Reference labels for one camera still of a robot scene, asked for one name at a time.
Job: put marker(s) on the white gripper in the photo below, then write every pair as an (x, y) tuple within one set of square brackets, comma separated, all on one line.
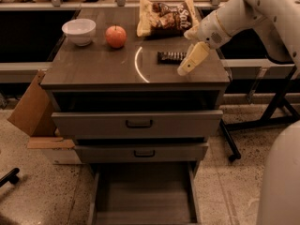
[(210, 29)]

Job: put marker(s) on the dark chocolate rxbar wrapper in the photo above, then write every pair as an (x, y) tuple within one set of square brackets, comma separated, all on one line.
[(170, 57)]

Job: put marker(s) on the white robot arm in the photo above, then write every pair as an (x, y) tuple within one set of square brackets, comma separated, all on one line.
[(279, 202)]

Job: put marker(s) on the grey top drawer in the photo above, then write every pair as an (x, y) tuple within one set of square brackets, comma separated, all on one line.
[(136, 125)]

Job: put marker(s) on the grey drawer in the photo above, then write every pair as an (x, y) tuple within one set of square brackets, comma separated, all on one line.
[(136, 125), (123, 153), (155, 193)]

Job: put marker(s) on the grey drawer cabinet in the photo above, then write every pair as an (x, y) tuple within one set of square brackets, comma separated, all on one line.
[(99, 68)]

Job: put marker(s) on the grey middle drawer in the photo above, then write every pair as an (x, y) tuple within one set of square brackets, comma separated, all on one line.
[(123, 153)]

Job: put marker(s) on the grey bottom drawer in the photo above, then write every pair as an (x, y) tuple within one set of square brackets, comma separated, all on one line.
[(155, 193)]

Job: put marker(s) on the yellow brown snack bag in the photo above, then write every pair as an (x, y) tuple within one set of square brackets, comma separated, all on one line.
[(157, 18)]

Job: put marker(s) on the red apple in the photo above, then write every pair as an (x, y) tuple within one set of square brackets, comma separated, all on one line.
[(116, 36)]

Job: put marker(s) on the black folding table stand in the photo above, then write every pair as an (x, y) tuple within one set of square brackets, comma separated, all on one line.
[(278, 101)]

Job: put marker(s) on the white ceramic bowl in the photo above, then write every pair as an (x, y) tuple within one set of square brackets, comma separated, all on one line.
[(80, 31)]

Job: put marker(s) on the brown cardboard box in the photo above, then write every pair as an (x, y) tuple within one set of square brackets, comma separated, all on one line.
[(33, 116)]

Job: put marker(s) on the black chair caster leg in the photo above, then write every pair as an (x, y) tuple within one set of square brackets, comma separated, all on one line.
[(11, 177)]

